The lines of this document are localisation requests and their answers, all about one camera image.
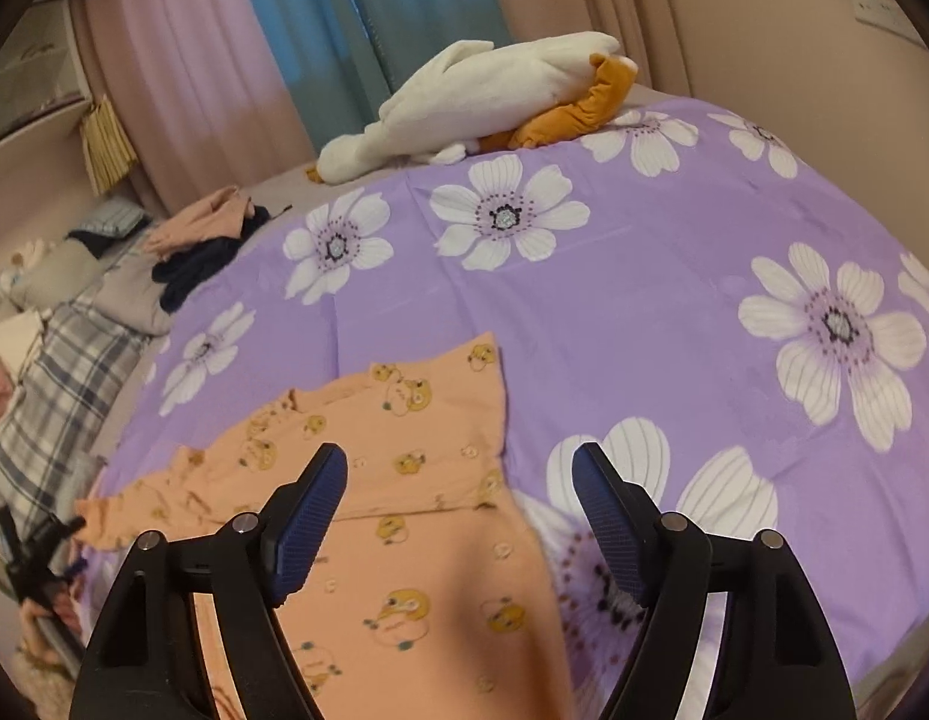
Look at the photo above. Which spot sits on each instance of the navy crumpled garment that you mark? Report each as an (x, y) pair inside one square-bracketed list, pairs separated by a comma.
[(202, 270)]

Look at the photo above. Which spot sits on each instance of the orange cartoon print child's garment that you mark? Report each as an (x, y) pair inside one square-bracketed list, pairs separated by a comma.
[(419, 577)]

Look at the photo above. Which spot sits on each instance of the plaid bed sheet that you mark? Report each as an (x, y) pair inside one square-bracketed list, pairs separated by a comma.
[(67, 390)]

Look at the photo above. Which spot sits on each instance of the pink curtain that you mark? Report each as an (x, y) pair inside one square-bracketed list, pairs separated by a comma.
[(179, 52)]

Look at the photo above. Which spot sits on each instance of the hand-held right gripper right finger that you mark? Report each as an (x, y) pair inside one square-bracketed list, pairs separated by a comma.
[(611, 525)]

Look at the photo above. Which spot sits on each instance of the grey pillow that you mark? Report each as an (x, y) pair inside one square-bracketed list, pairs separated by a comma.
[(112, 292)]

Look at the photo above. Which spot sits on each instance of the yellow striped hanging cloth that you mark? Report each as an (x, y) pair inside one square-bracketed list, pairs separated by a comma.
[(108, 146)]

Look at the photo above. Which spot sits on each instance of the white plush goose toy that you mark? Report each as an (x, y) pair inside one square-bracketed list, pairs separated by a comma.
[(464, 94)]

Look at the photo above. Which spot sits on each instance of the purple floral blanket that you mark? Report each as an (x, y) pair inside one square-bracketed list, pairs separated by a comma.
[(644, 300)]

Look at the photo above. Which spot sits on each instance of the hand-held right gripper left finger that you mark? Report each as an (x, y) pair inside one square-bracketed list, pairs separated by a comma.
[(307, 525)]

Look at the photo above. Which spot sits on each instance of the blue curtain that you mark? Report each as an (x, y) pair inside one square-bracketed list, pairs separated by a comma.
[(329, 22)]

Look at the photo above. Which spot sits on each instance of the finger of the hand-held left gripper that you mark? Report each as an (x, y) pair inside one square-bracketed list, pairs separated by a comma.
[(65, 529)]

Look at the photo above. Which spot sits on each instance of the white cabinet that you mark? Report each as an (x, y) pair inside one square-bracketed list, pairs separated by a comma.
[(29, 67)]

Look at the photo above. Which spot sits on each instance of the white wall socket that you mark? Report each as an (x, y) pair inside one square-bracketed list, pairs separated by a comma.
[(883, 13)]

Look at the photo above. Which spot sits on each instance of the pink crumpled garment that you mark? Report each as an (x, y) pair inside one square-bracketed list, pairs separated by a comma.
[(202, 221)]

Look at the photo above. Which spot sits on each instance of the blue striped pillow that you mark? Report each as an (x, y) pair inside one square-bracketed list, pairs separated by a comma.
[(112, 216)]

